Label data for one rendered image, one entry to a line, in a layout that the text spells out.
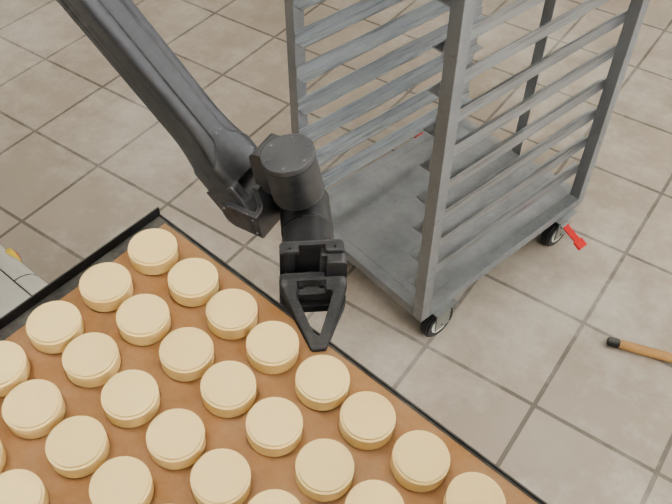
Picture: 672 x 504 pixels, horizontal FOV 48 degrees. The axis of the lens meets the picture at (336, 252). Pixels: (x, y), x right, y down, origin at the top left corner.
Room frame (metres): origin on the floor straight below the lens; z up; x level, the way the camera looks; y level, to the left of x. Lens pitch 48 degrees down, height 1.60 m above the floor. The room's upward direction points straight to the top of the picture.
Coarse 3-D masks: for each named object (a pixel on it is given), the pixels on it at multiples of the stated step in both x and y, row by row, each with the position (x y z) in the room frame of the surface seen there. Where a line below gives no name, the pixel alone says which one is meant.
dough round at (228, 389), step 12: (216, 372) 0.38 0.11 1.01; (228, 372) 0.38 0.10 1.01; (240, 372) 0.38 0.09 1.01; (252, 372) 0.38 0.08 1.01; (204, 384) 0.37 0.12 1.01; (216, 384) 0.37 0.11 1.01; (228, 384) 0.37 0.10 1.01; (240, 384) 0.37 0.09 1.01; (252, 384) 0.37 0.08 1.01; (204, 396) 0.36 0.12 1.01; (216, 396) 0.36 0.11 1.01; (228, 396) 0.36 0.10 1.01; (240, 396) 0.36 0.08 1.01; (252, 396) 0.36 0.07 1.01; (216, 408) 0.35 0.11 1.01; (228, 408) 0.35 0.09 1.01; (240, 408) 0.35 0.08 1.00
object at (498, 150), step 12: (600, 84) 1.52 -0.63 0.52; (576, 96) 1.50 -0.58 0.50; (588, 96) 1.49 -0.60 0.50; (564, 108) 1.43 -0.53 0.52; (540, 120) 1.37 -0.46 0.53; (552, 120) 1.40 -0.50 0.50; (516, 132) 1.36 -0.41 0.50; (528, 132) 1.34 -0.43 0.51; (504, 144) 1.29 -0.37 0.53; (516, 144) 1.32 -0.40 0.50; (480, 156) 1.28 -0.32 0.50; (492, 156) 1.26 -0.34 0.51; (468, 168) 1.21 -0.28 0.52; (480, 168) 1.24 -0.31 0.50; (456, 180) 1.19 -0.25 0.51
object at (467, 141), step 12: (612, 48) 1.52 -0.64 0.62; (588, 60) 1.51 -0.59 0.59; (600, 60) 1.49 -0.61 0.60; (576, 72) 1.43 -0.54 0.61; (588, 72) 1.47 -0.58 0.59; (552, 84) 1.38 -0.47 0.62; (564, 84) 1.41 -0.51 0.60; (540, 96) 1.35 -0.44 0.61; (516, 108) 1.30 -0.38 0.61; (528, 108) 1.33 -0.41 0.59; (492, 120) 1.29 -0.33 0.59; (504, 120) 1.28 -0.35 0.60; (480, 132) 1.22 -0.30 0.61; (492, 132) 1.25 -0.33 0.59; (456, 144) 1.18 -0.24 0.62; (468, 144) 1.20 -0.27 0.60
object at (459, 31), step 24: (456, 0) 1.12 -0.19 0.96; (456, 24) 1.12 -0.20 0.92; (456, 48) 1.11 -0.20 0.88; (456, 72) 1.11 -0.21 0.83; (456, 96) 1.11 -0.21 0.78; (456, 120) 1.12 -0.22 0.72; (432, 168) 1.12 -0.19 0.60; (432, 192) 1.12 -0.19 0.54; (432, 216) 1.11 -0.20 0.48; (432, 240) 1.11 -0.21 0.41; (432, 264) 1.11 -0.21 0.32; (432, 288) 1.12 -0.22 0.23
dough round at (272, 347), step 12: (264, 324) 0.44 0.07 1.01; (276, 324) 0.44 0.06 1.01; (252, 336) 0.42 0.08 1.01; (264, 336) 0.42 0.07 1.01; (276, 336) 0.42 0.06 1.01; (288, 336) 0.42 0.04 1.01; (252, 348) 0.41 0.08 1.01; (264, 348) 0.41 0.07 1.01; (276, 348) 0.41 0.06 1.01; (288, 348) 0.41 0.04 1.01; (252, 360) 0.40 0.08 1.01; (264, 360) 0.40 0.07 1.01; (276, 360) 0.40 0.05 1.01; (288, 360) 0.40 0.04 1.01; (264, 372) 0.39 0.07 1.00; (276, 372) 0.39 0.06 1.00
